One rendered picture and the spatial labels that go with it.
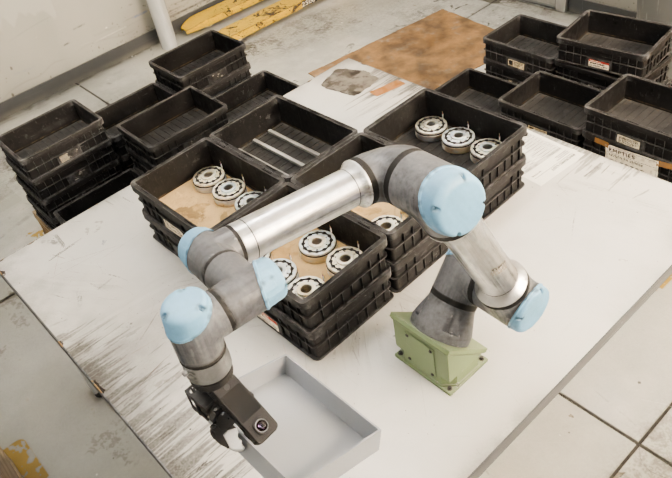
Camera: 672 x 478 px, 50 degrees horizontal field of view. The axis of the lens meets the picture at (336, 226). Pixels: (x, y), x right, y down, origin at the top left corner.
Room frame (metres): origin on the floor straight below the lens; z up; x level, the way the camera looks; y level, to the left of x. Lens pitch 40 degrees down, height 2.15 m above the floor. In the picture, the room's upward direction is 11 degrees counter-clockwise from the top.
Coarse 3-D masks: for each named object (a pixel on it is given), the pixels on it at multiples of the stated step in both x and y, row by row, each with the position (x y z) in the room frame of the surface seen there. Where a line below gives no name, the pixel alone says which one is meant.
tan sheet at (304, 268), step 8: (296, 240) 1.52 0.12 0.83; (336, 240) 1.49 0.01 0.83; (280, 248) 1.50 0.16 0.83; (288, 248) 1.49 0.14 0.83; (296, 248) 1.49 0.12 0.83; (272, 256) 1.47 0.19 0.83; (280, 256) 1.47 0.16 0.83; (288, 256) 1.46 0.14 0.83; (296, 256) 1.46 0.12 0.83; (296, 264) 1.42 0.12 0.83; (304, 264) 1.42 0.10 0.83; (312, 264) 1.41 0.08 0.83; (320, 264) 1.41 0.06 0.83; (304, 272) 1.39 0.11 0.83; (312, 272) 1.38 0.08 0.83; (320, 272) 1.38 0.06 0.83
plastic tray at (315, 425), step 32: (256, 384) 0.90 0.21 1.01; (288, 384) 0.91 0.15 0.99; (320, 384) 0.87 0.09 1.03; (288, 416) 0.82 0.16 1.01; (320, 416) 0.82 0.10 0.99; (352, 416) 0.79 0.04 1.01; (256, 448) 0.71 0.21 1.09; (288, 448) 0.74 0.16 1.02; (320, 448) 0.74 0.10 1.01; (352, 448) 0.70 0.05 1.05
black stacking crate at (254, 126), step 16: (256, 112) 2.10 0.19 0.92; (272, 112) 2.13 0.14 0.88; (288, 112) 2.11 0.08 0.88; (304, 112) 2.04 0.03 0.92; (240, 128) 2.05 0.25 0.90; (256, 128) 2.09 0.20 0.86; (272, 128) 2.12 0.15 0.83; (288, 128) 2.10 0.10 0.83; (304, 128) 2.05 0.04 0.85; (320, 128) 1.98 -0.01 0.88; (336, 128) 1.92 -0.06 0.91; (240, 144) 2.04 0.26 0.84; (256, 144) 2.04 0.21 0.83; (272, 144) 2.02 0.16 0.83; (288, 144) 2.01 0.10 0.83; (304, 144) 1.99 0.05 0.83; (320, 144) 1.97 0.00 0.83; (272, 160) 1.93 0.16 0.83; (304, 160) 1.90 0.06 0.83
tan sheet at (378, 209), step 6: (378, 204) 1.61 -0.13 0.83; (384, 204) 1.60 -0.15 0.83; (390, 204) 1.60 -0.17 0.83; (354, 210) 1.60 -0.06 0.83; (360, 210) 1.60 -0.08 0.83; (366, 210) 1.59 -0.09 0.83; (372, 210) 1.59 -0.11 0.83; (378, 210) 1.58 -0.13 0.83; (384, 210) 1.58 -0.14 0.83; (390, 210) 1.57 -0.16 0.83; (396, 210) 1.57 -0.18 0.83; (366, 216) 1.57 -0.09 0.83; (372, 216) 1.56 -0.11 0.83; (378, 216) 1.56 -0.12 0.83; (402, 216) 1.54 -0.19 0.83
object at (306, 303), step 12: (276, 192) 1.63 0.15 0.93; (252, 204) 1.59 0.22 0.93; (240, 216) 1.55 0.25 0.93; (348, 216) 1.46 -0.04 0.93; (372, 228) 1.39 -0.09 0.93; (384, 240) 1.34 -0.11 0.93; (372, 252) 1.31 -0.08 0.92; (348, 264) 1.28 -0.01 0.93; (360, 264) 1.29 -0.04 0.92; (336, 276) 1.25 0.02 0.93; (348, 276) 1.26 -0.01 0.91; (324, 288) 1.22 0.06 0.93; (288, 300) 1.22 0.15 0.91; (300, 300) 1.19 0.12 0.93; (312, 300) 1.19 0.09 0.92
